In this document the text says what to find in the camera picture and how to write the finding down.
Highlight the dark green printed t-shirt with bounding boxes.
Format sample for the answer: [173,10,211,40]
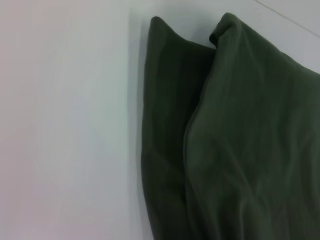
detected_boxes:
[140,12,320,240]

